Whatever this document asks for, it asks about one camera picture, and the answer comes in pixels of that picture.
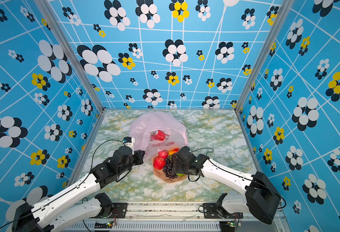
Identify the aluminium corner post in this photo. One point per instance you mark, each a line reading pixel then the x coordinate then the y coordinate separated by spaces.
pixel 273 33
pixel 51 19

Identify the red bell pepper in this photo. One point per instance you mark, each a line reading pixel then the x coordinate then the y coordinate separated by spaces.
pixel 158 135

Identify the pink red apple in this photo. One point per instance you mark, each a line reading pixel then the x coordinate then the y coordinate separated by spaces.
pixel 163 154

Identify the left aluminium corner post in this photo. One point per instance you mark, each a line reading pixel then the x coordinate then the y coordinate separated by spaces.
pixel 51 19

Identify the red wrinkled apple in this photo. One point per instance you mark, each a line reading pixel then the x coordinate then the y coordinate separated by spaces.
pixel 159 163

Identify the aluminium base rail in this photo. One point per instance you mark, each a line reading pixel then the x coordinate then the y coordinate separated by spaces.
pixel 178 217

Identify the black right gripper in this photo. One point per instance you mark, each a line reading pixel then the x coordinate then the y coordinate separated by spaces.
pixel 178 170

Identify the right aluminium corner post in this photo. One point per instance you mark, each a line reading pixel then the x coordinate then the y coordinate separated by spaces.
pixel 273 33

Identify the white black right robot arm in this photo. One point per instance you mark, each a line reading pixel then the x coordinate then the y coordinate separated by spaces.
pixel 257 195

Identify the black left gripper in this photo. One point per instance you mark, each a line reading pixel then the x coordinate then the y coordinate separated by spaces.
pixel 140 157

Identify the dark purple grape bunch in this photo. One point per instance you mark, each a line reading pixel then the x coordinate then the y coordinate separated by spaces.
pixel 168 169

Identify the yellow red mango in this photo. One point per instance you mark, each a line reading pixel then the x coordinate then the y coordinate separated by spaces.
pixel 174 151

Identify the beige wavy fruit bowl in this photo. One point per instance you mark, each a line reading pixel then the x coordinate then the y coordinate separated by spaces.
pixel 160 174

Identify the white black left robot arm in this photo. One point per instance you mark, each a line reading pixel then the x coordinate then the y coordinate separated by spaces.
pixel 60 211

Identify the pink translucent plastic bag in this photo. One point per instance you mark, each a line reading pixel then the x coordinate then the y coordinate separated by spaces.
pixel 141 128

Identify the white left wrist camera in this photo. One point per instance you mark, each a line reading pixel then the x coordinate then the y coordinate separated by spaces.
pixel 129 142

